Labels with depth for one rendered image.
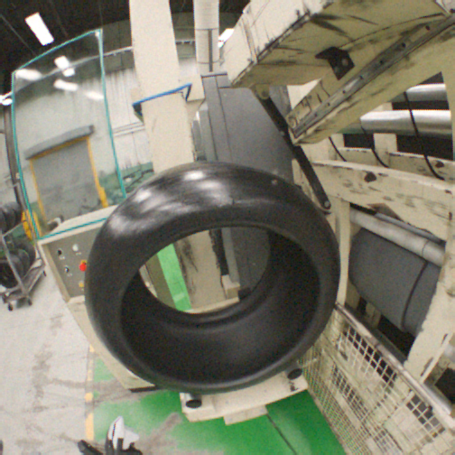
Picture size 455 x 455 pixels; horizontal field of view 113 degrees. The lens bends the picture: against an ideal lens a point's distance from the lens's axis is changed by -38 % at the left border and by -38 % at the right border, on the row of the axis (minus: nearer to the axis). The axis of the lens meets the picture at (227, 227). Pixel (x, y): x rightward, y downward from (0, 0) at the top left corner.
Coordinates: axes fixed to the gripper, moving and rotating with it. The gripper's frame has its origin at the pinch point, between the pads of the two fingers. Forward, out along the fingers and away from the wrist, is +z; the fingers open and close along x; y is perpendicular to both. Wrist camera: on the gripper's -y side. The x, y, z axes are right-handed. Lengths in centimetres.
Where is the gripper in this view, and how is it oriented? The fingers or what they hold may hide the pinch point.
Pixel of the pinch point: (117, 420)
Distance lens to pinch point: 61.5
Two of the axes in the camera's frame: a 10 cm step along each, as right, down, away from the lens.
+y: 7.1, 4.8, 5.1
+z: 2.2, -8.5, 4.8
